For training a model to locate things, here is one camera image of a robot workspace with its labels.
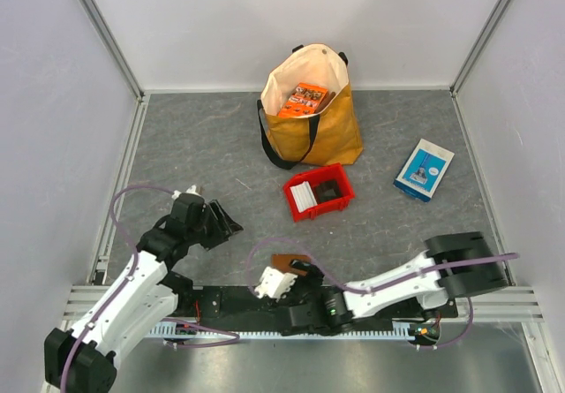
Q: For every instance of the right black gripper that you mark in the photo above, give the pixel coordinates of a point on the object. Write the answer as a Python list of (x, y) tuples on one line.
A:
[(302, 275)]

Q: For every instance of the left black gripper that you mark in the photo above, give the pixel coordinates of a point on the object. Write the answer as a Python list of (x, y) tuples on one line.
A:
[(227, 226)]

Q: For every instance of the brown leather card holder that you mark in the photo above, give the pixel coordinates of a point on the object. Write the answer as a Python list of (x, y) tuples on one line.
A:
[(281, 261)]

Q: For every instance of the red plastic bin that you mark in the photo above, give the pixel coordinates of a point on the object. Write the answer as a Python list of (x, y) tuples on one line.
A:
[(315, 177)]

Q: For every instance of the blue white box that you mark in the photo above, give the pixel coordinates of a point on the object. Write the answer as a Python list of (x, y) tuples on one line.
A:
[(423, 170)]

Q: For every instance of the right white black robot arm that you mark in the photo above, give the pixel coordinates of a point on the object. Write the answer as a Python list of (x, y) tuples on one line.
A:
[(452, 266)]

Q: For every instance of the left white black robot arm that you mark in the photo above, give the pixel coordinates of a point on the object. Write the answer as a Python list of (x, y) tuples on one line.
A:
[(87, 356)]

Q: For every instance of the white card stack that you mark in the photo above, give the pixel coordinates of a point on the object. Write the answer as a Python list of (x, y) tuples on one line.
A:
[(303, 196)]

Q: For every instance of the dark card stack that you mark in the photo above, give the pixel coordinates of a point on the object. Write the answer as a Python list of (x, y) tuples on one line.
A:
[(327, 191)]

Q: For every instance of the yellow tote bag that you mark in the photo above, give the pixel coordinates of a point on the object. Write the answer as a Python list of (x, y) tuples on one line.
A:
[(331, 133)]

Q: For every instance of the orange snack box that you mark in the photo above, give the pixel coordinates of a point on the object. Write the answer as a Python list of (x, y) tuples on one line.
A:
[(304, 101)]

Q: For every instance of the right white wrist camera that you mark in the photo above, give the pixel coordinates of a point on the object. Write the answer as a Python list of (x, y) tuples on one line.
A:
[(274, 284)]

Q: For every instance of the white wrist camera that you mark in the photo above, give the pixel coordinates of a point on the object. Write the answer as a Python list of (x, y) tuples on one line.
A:
[(193, 189), (274, 284)]

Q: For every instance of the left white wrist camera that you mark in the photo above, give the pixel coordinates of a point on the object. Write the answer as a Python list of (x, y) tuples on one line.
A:
[(193, 189)]

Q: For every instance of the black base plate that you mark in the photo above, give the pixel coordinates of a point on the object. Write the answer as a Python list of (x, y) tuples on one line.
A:
[(247, 304)]

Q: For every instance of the white slotted cable duct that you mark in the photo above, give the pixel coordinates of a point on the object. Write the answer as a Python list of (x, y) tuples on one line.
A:
[(170, 331)]

